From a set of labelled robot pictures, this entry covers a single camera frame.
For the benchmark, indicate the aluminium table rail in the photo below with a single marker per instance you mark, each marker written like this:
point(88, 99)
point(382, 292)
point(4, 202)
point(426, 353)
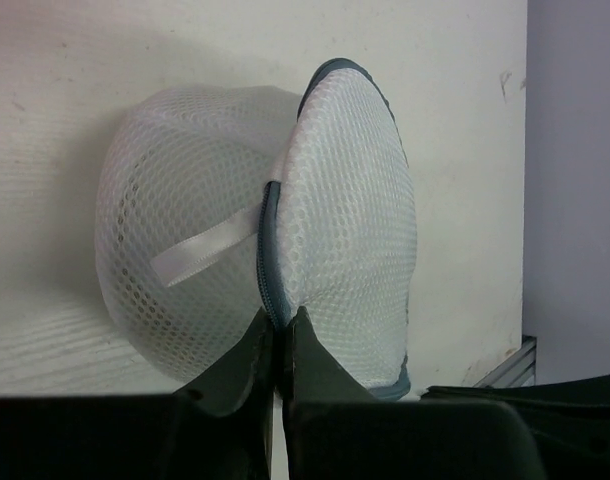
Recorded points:
point(518, 370)

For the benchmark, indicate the white mesh laundry bag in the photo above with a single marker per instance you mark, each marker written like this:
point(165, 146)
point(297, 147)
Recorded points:
point(215, 203)

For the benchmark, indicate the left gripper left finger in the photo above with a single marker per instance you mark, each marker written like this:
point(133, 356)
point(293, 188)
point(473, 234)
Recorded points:
point(218, 426)

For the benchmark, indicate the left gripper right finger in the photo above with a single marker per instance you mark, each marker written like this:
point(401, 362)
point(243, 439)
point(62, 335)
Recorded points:
point(336, 429)

